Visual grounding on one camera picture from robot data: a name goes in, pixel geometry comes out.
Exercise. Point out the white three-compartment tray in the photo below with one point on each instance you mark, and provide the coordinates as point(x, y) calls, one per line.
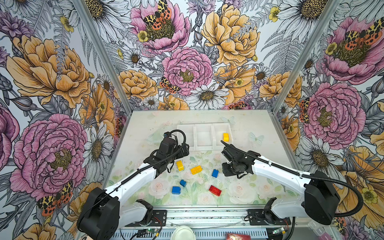
point(203, 137)

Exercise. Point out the green circuit board right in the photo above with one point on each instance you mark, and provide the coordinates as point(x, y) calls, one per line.
point(279, 231)

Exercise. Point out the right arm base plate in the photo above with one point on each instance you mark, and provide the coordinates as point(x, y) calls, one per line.
point(258, 216)

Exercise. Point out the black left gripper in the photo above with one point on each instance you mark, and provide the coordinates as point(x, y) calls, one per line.
point(185, 150)

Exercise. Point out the yellow lego small centre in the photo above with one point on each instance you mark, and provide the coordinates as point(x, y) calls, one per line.
point(180, 166)

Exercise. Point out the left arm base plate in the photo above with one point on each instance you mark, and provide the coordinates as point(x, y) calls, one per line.
point(159, 219)

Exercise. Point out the red packet at bottom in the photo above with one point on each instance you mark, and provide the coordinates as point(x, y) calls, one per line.
point(232, 236)

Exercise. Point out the yellow lego long centre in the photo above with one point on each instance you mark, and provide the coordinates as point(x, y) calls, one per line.
point(196, 170)

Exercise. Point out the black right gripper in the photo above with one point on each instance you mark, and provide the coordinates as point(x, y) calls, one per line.
point(225, 166)

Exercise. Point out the white round cup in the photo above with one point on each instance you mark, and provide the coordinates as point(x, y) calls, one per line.
point(183, 233)

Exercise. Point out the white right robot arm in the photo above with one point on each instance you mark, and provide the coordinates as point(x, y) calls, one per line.
point(318, 199)

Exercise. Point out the blue lego lower left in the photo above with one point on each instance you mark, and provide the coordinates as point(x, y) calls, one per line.
point(176, 190)

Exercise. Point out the red lego long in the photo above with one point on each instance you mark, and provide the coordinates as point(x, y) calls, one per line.
point(217, 192)

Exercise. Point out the blue lego small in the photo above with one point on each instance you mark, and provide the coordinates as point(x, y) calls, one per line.
point(183, 183)
point(215, 173)

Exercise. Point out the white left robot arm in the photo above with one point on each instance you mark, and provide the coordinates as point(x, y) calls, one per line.
point(106, 211)

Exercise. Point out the clear plastic bottle pink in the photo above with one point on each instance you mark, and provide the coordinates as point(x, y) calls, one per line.
point(319, 231)

